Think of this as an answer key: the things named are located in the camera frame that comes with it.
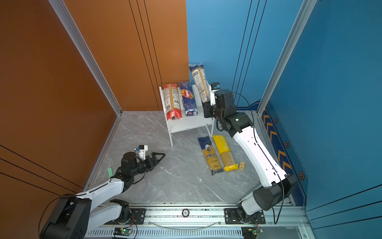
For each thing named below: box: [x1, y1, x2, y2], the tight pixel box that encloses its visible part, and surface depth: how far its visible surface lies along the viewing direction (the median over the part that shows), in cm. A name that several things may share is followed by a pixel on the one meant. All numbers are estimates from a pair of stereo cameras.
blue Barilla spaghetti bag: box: [179, 81, 198, 117], surface depth 77 cm
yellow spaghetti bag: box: [212, 134, 239, 172], surface depth 96 cm
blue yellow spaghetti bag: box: [197, 135, 224, 176], surface depth 93 cm
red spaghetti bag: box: [162, 83, 183, 121], surface depth 76 cm
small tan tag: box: [238, 160, 246, 172], surface depth 91 cm
